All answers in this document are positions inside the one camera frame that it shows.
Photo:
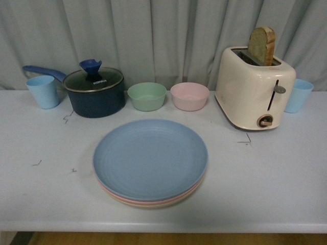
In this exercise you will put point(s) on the bread slice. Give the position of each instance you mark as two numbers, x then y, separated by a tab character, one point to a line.
261	44

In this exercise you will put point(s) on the green bowl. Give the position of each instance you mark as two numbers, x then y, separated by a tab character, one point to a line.
147	96

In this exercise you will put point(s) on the cream toaster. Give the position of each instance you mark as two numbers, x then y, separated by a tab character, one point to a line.
253	97

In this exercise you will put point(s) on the glass pot lid blue knob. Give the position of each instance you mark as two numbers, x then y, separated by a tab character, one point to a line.
92	77

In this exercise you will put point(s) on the beige plate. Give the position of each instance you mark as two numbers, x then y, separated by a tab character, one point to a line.
155	204

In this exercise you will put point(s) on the right light blue cup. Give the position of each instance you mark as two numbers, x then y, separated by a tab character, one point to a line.
300	93

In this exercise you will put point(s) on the light blue cup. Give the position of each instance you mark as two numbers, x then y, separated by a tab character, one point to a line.
44	91
300	93

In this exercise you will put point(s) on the pink bowl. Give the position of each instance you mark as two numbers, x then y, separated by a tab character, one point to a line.
188	96

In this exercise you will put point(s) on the blue plate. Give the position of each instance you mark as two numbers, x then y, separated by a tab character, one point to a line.
150	158

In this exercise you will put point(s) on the grey curtain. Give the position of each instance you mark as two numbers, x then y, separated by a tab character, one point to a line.
167	42

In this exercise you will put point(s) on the dark blue saucepan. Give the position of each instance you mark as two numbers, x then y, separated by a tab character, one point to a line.
91	104

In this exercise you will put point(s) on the pink plate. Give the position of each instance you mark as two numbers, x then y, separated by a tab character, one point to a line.
159	198

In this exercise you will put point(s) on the left light blue cup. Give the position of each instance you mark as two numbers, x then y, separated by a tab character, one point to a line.
44	91

